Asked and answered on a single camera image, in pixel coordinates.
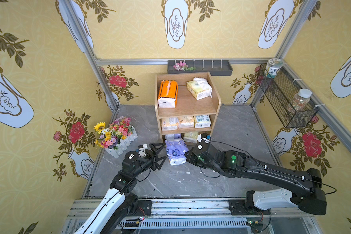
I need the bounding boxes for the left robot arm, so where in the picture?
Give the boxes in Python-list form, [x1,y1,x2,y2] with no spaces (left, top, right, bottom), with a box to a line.
[76,143,167,234]

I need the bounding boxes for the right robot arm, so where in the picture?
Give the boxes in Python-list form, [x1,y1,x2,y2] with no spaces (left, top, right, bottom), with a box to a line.
[185,141,327,215]

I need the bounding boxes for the pale yellow tissue pack bottom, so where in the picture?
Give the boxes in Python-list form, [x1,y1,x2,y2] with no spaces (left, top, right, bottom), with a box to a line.
[183,132,199,144]

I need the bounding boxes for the white purple tissue pack bottom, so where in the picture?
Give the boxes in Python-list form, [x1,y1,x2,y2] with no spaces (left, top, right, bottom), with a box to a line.
[165,134,181,140]

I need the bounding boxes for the white orange tissue pack middle-left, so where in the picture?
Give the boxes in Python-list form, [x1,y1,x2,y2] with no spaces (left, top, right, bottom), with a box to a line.
[161,117,179,131]

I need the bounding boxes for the cream tissue pack middle-centre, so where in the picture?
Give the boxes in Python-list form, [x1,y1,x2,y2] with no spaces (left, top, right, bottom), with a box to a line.
[178,116,195,129]

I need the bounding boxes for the green white tissue pack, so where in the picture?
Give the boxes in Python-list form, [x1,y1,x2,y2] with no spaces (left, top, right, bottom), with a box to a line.
[194,115,211,128]

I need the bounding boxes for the wooden three-tier shelf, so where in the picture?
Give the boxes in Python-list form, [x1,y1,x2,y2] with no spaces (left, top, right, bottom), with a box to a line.
[154,72,221,142]

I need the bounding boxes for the colourful flower bouquet planter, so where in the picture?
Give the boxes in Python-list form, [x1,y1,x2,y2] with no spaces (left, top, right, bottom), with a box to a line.
[94,117,138,159]

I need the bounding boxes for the small pink flowers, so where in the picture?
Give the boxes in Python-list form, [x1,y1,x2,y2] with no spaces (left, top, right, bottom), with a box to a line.
[173,61,196,71]

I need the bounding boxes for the clear jar with filling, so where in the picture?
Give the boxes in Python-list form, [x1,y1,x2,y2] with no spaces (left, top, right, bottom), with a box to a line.
[287,89,313,114]

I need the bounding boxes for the white lidded jar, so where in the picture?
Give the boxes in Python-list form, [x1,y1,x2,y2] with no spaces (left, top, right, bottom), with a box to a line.
[263,58,283,78]

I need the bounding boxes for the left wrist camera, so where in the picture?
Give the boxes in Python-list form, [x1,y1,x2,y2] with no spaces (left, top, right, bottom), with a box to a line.
[138,144,148,152]

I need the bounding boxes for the metal base rail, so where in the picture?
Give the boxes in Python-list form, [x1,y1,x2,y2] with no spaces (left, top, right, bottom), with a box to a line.
[61,197,322,234]

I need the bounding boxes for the grey wall hook rack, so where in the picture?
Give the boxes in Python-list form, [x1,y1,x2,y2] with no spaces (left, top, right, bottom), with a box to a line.
[167,59,233,76]

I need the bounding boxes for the black wire wall basket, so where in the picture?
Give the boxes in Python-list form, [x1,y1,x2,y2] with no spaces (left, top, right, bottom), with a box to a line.
[257,64,319,128]

